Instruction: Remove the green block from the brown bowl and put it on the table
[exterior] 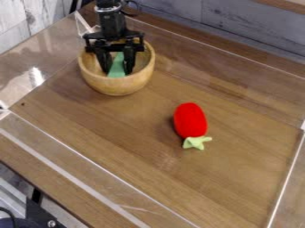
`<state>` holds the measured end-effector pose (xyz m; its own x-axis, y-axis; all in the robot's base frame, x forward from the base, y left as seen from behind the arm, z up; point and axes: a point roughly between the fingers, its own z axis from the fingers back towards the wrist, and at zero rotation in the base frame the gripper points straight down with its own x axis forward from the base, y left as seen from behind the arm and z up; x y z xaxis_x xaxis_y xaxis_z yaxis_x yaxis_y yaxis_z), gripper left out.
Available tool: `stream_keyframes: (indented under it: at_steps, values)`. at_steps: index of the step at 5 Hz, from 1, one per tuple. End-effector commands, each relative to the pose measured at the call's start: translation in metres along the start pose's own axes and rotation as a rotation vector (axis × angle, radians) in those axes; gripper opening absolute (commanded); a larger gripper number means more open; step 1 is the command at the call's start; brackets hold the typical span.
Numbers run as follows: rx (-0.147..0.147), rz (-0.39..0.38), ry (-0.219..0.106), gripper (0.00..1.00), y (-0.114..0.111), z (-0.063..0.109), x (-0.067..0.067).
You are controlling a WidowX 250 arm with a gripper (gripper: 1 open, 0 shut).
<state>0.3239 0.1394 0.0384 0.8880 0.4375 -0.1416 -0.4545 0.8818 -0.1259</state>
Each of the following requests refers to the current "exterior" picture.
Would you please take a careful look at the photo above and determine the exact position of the black cable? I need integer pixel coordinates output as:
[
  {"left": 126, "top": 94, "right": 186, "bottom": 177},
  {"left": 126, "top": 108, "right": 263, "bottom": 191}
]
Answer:
[{"left": 0, "top": 207, "right": 19, "bottom": 228}]

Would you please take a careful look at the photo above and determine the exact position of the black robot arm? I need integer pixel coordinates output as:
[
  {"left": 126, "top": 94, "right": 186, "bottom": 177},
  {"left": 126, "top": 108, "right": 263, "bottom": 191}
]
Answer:
[{"left": 82, "top": 0, "right": 145, "bottom": 75}]

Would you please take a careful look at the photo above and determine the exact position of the clear acrylic table enclosure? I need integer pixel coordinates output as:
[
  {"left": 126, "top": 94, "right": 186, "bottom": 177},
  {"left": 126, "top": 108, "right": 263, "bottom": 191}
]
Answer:
[{"left": 0, "top": 10, "right": 305, "bottom": 228}]

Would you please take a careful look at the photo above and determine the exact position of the green rectangular block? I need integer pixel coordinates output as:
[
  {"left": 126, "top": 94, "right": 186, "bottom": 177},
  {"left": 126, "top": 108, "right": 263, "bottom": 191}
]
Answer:
[{"left": 107, "top": 52, "right": 126, "bottom": 78}]

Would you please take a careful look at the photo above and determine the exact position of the brown wooden bowl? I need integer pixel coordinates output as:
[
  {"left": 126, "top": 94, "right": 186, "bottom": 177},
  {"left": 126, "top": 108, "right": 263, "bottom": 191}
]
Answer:
[{"left": 78, "top": 42, "right": 157, "bottom": 96}]

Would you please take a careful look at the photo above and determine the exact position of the black metal bracket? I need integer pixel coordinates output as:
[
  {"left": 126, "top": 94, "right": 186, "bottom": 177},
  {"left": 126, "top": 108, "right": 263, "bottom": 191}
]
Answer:
[{"left": 26, "top": 189, "right": 67, "bottom": 228}]

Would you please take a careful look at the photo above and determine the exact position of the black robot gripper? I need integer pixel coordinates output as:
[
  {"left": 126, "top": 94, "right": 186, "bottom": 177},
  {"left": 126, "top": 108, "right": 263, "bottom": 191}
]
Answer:
[{"left": 82, "top": 29, "right": 145, "bottom": 75}]

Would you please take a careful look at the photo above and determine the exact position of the red plush strawberry toy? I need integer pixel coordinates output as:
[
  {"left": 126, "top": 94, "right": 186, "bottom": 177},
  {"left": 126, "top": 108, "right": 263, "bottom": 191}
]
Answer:
[{"left": 173, "top": 102, "right": 213, "bottom": 151}]

